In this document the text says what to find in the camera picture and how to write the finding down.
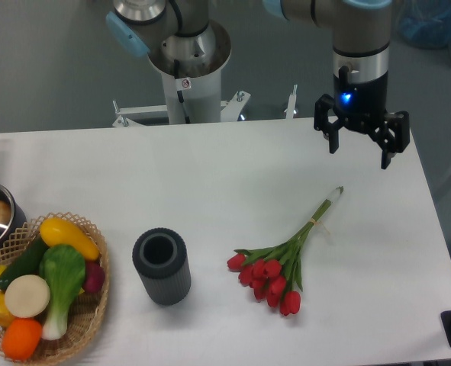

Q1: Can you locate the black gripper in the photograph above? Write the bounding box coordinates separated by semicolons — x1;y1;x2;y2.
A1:
314;66;410;169

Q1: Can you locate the red tulip bouquet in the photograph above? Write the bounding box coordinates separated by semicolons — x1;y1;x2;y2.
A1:
227;186;344;317

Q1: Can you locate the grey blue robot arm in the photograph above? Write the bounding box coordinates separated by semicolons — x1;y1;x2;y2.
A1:
105;1;410;168

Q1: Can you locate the blue plastic bag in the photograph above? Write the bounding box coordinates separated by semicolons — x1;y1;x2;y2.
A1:
395;1;451;59

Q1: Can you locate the dark grey ribbed vase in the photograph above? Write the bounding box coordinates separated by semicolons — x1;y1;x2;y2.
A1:
132;227;192;306

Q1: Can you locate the purple red radish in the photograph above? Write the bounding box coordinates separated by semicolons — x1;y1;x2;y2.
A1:
82;262;105;294

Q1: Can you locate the yellow squash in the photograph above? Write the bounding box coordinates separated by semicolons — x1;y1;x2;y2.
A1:
39;217;100;261

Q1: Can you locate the green bok choy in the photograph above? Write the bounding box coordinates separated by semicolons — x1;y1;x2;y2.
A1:
39;244;85;341

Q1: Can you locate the dark green cucumber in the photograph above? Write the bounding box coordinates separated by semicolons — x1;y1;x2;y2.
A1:
0;236;49;291

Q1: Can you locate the woven wicker basket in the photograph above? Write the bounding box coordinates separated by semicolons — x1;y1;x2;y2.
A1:
0;212;110;365

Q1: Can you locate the orange fruit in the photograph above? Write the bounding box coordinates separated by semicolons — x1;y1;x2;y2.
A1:
2;318;42;361

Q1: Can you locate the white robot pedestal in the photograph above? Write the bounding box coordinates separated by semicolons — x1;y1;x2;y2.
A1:
108;13;251;127

